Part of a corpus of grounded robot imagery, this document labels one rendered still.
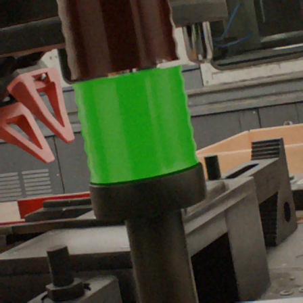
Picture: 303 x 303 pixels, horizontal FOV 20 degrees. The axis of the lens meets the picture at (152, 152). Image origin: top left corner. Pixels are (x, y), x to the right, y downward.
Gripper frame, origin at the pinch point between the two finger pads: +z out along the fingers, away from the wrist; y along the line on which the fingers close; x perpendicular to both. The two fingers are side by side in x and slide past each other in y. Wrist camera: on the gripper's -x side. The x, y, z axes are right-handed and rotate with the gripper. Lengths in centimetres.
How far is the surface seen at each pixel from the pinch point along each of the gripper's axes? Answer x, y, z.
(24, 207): 4.4, -11.0, 1.4
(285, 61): 431, -114, -35
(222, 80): 434, -153, -53
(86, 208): -17.0, 9.5, 9.1
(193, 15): -16.7, 25.9, 4.3
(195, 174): -46, 33, 15
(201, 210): -21.3, 19.3, 14.9
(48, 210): -16.9, 6.5, 7.1
